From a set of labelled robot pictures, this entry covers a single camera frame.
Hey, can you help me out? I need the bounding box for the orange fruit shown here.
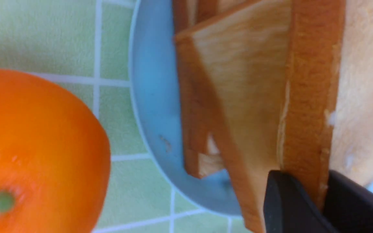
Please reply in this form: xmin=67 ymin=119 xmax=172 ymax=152
xmin=0 ymin=69 xmax=111 ymax=233

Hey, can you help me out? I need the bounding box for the green checked tablecloth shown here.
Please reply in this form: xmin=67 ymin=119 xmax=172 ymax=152
xmin=0 ymin=0 xmax=247 ymax=233

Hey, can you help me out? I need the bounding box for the light blue bread plate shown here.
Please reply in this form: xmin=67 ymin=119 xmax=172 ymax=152
xmin=129 ymin=0 xmax=241 ymax=218

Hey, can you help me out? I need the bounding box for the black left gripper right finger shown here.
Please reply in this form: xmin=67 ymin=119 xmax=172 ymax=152
xmin=323 ymin=171 xmax=373 ymax=233

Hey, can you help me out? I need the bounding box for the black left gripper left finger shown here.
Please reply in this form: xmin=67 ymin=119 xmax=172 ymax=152
xmin=263 ymin=171 xmax=336 ymax=233

